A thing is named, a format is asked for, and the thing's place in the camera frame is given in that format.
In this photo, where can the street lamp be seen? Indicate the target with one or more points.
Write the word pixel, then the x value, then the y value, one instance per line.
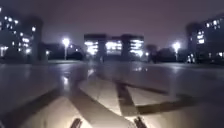
pixel 176 46
pixel 65 42

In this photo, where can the dark tree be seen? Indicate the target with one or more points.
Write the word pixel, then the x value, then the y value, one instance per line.
pixel 160 55
pixel 75 53

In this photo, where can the robot's own part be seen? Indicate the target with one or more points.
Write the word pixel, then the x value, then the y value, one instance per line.
pixel 76 123
pixel 139 123

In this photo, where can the wide building with bright windows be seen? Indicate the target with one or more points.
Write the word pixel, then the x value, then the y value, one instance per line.
pixel 125 41

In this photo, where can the grey paved plaza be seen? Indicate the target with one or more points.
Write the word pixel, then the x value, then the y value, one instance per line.
pixel 106 96

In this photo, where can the dark building with lit windows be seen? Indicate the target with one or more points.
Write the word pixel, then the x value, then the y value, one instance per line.
pixel 208 43

